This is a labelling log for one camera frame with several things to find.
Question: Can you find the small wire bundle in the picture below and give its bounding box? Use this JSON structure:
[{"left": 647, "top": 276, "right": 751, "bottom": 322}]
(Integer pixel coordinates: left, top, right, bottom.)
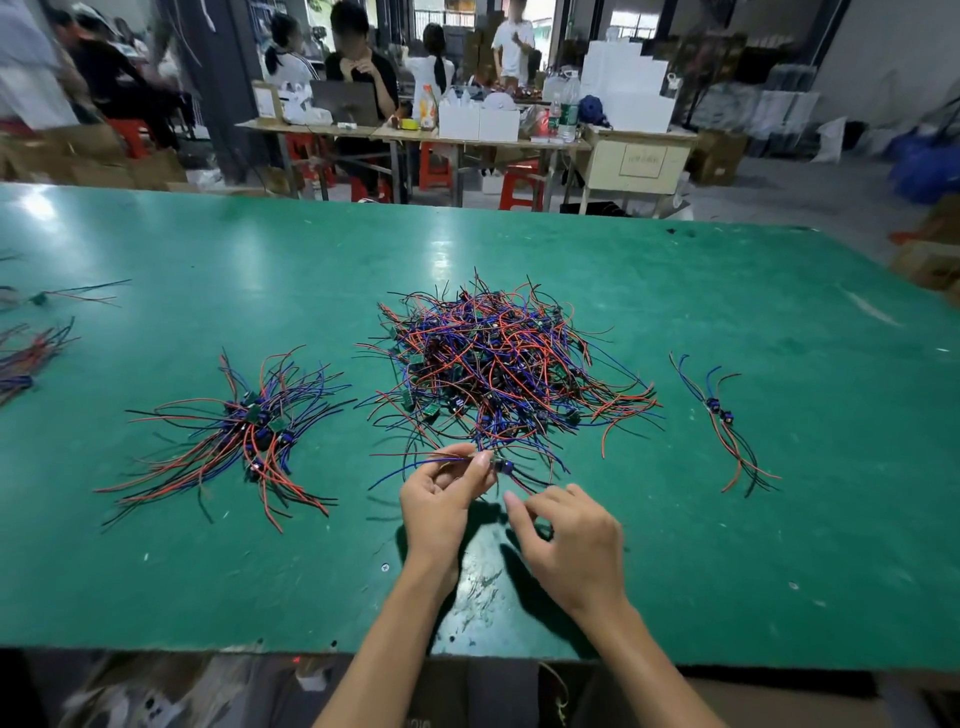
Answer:
[{"left": 670, "top": 354, "right": 759, "bottom": 494}]

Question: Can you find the red plastic stool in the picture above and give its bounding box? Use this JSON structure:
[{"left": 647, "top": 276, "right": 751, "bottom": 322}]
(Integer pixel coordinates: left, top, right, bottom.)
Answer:
[
  {"left": 499, "top": 160, "right": 549, "bottom": 212},
  {"left": 285, "top": 135, "right": 332, "bottom": 189},
  {"left": 417, "top": 142, "right": 455, "bottom": 192},
  {"left": 108, "top": 118, "right": 156, "bottom": 159}
]

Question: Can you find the person's right forearm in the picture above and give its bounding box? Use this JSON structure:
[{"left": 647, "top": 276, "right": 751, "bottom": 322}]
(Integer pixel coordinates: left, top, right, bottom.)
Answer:
[{"left": 577, "top": 600, "right": 729, "bottom": 728}]

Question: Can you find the row of white containers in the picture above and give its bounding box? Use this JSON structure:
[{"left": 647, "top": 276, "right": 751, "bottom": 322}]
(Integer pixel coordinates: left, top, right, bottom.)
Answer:
[{"left": 436, "top": 90, "right": 524, "bottom": 143}]

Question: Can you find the person's right hand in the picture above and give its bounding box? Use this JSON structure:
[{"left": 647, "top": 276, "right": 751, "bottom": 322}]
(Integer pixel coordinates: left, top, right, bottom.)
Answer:
[{"left": 502, "top": 483, "right": 629, "bottom": 624}]

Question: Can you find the row of cardboard boxes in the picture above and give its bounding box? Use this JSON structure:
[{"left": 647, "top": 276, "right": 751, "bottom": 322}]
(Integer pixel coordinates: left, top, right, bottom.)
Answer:
[{"left": 0, "top": 123, "right": 189, "bottom": 189}]

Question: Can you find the grey laptop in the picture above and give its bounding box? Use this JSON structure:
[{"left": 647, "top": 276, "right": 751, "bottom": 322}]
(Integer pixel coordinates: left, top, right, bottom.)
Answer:
[{"left": 312, "top": 79, "right": 384, "bottom": 126}]

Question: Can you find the person's left hand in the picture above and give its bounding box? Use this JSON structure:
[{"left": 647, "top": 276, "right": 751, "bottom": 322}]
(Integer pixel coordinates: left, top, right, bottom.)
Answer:
[{"left": 400, "top": 444, "right": 497, "bottom": 579}]

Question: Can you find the person's left forearm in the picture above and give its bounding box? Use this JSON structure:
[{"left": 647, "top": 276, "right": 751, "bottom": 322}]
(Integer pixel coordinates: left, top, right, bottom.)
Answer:
[{"left": 315, "top": 562, "right": 459, "bottom": 728}]

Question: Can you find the single thin dark wire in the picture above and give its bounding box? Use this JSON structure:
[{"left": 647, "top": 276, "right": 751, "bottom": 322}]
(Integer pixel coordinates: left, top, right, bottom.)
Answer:
[{"left": 30, "top": 279, "right": 134, "bottom": 308}]

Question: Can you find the dark pillar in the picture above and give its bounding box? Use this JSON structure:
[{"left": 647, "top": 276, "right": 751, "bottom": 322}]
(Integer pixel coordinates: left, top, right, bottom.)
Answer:
[{"left": 150, "top": 0, "right": 272, "bottom": 182}]

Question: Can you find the long wooden work table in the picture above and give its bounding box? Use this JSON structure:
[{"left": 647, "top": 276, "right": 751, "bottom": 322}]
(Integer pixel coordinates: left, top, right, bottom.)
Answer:
[{"left": 237, "top": 120, "right": 699, "bottom": 204}]

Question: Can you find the cream cabinet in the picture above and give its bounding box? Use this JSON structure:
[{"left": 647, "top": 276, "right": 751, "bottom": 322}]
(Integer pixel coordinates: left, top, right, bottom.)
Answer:
[{"left": 574, "top": 127, "right": 699, "bottom": 215}]

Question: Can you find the stack of white boxes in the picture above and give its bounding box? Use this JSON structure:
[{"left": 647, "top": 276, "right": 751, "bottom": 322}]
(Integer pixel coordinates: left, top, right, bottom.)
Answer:
[{"left": 580, "top": 40, "right": 677, "bottom": 134}]

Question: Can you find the pile of wires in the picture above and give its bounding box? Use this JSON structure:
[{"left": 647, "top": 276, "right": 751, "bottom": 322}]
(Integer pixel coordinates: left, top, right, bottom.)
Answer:
[{"left": 364, "top": 270, "right": 662, "bottom": 489}]

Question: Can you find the heap of blue bags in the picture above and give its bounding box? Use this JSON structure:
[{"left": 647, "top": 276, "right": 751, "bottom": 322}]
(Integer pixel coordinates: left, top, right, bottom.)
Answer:
[{"left": 888, "top": 127, "right": 960, "bottom": 204}]

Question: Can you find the brown cardboard box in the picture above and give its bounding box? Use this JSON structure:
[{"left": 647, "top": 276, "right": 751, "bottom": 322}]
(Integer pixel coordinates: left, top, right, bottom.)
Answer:
[{"left": 690, "top": 130, "right": 749, "bottom": 185}]

